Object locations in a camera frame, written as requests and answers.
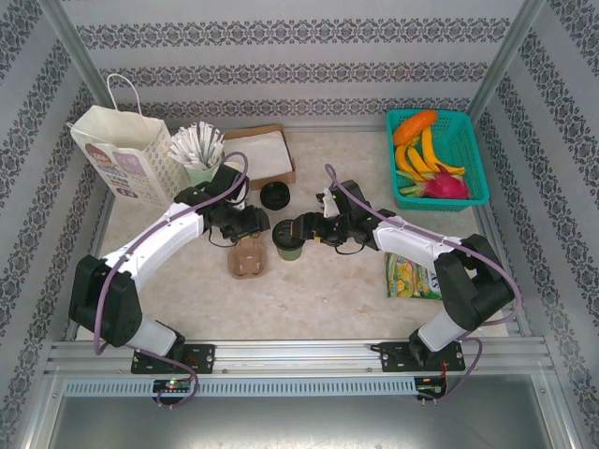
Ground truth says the purple circuit board cable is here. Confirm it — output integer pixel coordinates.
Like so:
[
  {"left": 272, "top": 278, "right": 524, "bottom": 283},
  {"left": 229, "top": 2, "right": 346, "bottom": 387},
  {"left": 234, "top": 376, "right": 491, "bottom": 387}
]
[
  {"left": 155, "top": 367, "right": 201, "bottom": 409},
  {"left": 418, "top": 337, "right": 484, "bottom": 404}
]

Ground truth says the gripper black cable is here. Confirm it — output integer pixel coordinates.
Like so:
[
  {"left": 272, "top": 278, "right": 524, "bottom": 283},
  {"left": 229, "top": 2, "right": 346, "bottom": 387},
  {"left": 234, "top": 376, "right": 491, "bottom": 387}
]
[
  {"left": 334, "top": 236, "right": 371, "bottom": 256},
  {"left": 207, "top": 227, "right": 240, "bottom": 249}
]

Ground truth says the green cup with dark drink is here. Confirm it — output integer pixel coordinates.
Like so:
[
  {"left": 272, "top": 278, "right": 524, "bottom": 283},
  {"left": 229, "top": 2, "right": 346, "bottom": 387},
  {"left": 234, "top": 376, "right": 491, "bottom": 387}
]
[{"left": 272, "top": 218, "right": 305, "bottom": 249}]

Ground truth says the white printed paper bag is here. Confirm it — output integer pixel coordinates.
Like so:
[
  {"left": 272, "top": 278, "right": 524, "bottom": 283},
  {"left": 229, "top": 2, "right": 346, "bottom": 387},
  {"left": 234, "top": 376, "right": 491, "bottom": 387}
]
[{"left": 65, "top": 73, "right": 182, "bottom": 210}]

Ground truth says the grey metal shelf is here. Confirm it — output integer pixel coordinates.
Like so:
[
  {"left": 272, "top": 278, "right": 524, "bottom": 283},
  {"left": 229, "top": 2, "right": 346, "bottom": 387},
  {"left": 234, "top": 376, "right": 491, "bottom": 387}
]
[{"left": 44, "top": 373, "right": 575, "bottom": 449}]

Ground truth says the brown cardboard box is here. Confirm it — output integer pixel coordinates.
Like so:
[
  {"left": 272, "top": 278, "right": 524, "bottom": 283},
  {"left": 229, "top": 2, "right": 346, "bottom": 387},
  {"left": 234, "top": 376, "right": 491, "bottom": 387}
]
[{"left": 219, "top": 123, "right": 299, "bottom": 192}]

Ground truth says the pink toy dragon fruit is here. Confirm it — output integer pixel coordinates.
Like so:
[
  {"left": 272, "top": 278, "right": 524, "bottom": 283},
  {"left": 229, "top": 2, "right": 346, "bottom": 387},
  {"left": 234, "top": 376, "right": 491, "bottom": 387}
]
[{"left": 422, "top": 167, "right": 472, "bottom": 201}]

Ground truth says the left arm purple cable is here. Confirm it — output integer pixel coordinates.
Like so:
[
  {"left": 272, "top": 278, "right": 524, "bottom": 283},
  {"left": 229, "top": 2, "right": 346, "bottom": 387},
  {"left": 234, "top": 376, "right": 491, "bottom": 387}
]
[{"left": 93, "top": 152, "right": 250, "bottom": 356}]

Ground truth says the slotted grey cable duct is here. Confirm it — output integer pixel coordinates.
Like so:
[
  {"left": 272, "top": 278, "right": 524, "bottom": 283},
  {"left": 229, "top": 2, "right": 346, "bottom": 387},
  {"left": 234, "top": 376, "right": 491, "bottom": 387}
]
[{"left": 63, "top": 376, "right": 417, "bottom": 398}]

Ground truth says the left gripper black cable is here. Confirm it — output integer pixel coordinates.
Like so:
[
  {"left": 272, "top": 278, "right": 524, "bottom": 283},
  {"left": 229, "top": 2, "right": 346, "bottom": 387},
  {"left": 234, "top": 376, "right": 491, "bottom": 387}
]
[{"left": 207, "top": 227, "right": 240, "bottom": 249}]

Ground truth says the teal plastic basket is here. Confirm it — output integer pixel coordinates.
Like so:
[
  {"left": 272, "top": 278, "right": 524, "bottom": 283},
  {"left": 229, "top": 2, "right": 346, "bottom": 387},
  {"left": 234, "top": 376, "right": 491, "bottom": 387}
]
[{"left": 386, "top": 109, "right": 490, "bottom": 211}]

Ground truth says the orange toy fruit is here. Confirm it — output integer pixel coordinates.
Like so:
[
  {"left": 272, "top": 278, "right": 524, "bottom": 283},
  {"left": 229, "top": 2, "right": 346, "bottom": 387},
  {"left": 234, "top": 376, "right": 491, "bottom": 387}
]
[{"left": 391, "top": 109, "right": 439, "bottom": 145}]

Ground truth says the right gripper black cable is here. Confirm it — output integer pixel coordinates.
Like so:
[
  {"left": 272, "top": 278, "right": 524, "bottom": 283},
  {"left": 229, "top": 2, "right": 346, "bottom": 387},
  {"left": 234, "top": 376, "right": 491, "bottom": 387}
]
[{"left": 334, "top": 236, "right": 371, "bottom": 256}]

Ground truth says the olive green coffee cup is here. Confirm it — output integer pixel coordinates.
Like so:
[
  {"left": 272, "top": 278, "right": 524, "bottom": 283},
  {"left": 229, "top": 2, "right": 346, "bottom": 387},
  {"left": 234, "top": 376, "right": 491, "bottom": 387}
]
[{"left": 275, "top": 240, "right": 304, "bottom": 262}]

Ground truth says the mint green straw cup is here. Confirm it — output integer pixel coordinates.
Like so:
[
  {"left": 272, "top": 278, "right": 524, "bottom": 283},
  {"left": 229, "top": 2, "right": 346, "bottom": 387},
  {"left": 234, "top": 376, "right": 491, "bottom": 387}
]
[{"left": 184, "top": 153, "right": 224, "bottom": 188}]

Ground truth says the black plastic cup lid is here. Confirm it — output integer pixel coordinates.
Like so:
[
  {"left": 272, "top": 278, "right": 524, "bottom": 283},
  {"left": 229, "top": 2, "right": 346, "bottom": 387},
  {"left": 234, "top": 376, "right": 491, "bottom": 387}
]
[{"left": 260, "top": 181, "right": 291, "bottom": 210}]

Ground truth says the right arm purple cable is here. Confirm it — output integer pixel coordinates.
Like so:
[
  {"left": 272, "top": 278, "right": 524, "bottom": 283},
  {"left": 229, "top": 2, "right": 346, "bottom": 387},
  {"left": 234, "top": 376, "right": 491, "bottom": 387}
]
[{"left": 324, "top": 163, "right": 523, "bottom": 338}]

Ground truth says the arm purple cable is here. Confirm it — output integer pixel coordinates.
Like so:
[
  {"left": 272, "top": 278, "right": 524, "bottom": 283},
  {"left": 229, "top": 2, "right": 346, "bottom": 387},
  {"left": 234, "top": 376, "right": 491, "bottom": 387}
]
[
  {"left": 324, "top": 163, "right": 523, "bottom": 338},
  {"left": 93, "top": 152, "right": 250, "bottom": 356}
]

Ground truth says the long yellow toy banana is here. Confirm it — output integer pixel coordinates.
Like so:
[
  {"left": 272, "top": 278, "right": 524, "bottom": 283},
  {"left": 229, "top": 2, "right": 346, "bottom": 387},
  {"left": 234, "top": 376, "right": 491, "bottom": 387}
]
[{"left": 420, "top": 126, "right": 468, "bottom": 178}]

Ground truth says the short yellow toy banana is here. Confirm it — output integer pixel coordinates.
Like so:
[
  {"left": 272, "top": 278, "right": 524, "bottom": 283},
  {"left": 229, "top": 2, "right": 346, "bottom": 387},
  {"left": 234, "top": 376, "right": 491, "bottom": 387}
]
[
  {"left": 395, "top": 142, "right": 425, "bottom": 181},
  {"left": 405, "top": 144, "right": 436, "bottom": 181}
]

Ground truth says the green yellow candy bag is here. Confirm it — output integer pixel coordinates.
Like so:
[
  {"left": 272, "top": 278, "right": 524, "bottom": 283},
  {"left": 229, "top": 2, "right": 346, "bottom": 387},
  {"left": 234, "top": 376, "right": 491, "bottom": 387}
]
[{"left": 384, "top": 251, "right": 444, "bottom": 300}]

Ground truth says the aluminium frame post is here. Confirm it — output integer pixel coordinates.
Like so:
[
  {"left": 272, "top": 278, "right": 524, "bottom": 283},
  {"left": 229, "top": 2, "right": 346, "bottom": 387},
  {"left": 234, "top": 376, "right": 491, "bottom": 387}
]
[
  {"left": 467, "top": 0, "right": 547, "bottom": 123},
  {"left": 39, "top": 0, "right": 132, "bottom": 139}
]

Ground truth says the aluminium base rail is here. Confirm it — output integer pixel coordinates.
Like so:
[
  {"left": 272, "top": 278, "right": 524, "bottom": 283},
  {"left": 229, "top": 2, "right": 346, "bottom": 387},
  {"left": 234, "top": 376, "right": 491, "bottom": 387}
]
[{"left": 44, "top": 339, "right": 548, "bottom": 375}]

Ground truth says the brown pulp cup carrier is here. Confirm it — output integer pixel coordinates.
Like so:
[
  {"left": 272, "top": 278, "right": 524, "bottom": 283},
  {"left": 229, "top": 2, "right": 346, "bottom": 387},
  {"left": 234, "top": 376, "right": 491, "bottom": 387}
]
[{"left": 227, "top": 233, "right": 269, "bottom": 281}]

